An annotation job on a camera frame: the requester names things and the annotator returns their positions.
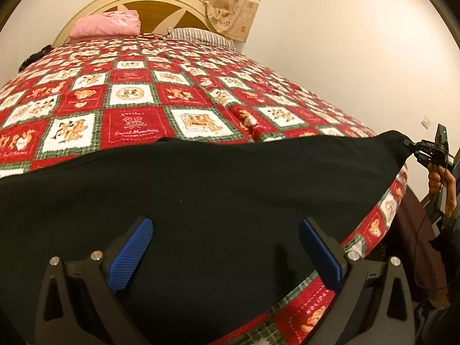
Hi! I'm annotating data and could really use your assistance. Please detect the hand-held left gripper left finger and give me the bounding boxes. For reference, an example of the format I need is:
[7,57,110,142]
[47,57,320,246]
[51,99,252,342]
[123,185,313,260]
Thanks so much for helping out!
[35,216,155,345]

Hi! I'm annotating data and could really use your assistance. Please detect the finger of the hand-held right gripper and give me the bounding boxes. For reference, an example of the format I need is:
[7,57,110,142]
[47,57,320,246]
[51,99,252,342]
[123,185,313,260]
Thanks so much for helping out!
[413,151,432,168]
[403,139,432,151]

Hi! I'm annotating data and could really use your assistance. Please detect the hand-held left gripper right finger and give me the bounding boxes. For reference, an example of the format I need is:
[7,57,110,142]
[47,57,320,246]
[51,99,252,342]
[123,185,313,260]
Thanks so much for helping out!
[299,217,417,345]

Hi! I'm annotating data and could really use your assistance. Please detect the black pants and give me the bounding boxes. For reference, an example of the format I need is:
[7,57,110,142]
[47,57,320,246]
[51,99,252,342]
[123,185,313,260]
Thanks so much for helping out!
[0,130,412,345]

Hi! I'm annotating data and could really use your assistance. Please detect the person's right forearm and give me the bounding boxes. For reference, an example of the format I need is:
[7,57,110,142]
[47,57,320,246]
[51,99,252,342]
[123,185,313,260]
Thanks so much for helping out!
[430,208,460,310]

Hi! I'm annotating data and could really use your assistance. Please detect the person's right hand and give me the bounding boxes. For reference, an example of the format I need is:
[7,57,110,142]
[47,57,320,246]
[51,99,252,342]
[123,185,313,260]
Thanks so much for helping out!
[428,167,459,221]

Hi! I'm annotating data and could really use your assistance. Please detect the person's dark red clothing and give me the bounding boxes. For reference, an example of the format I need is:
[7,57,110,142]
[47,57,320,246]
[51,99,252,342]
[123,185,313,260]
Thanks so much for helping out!
[381,187,454,304]

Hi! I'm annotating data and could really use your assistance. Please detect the red checked bear-print bedspread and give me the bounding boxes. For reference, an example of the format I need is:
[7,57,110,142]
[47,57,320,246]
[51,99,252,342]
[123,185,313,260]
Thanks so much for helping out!
[0,33,410,345]

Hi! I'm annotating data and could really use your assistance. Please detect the dark bag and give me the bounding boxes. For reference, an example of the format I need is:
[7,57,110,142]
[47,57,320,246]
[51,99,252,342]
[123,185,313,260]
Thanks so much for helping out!
[18,44,53,70]

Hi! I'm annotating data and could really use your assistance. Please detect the striped pillow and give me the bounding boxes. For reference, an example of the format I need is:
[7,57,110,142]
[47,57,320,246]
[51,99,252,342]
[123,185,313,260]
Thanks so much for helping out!
[166,28,238,51]

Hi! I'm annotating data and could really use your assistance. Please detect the pink folded blanket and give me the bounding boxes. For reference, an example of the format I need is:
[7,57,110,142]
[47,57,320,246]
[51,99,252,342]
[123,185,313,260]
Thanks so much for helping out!
[69,10,141,39]

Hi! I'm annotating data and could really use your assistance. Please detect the cream and wood headboard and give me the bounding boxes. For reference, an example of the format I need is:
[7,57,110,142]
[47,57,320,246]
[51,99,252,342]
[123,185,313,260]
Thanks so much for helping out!
[52,0,216,49]

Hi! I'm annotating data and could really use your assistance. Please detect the beige floral curtain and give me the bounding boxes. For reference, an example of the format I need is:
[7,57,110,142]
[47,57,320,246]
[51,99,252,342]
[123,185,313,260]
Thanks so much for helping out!
[118,0,270,42]

